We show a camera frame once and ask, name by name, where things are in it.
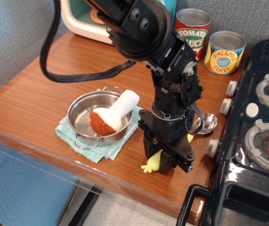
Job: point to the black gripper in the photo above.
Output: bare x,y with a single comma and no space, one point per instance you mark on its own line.
170,135

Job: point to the spoon with yellow-green handle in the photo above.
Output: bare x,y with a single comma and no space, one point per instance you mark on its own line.
204,125

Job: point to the pineapple slices can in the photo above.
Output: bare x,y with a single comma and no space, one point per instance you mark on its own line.
224,52

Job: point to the plush mushroom toy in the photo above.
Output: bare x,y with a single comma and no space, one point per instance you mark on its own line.
107,121

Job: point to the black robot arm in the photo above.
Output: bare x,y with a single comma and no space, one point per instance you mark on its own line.
143,31

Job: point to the black toy stove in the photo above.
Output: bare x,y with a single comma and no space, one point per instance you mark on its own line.
239,190

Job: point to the light blue cloth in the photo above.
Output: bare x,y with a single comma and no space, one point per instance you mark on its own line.
65,132

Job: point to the toy microwave teal and cream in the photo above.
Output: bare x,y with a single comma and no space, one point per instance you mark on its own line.
80,19

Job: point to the stainless steel pot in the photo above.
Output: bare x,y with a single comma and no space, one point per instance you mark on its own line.
78,118

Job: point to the tomato sauce can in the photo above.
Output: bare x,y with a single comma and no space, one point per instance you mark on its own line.
193,25

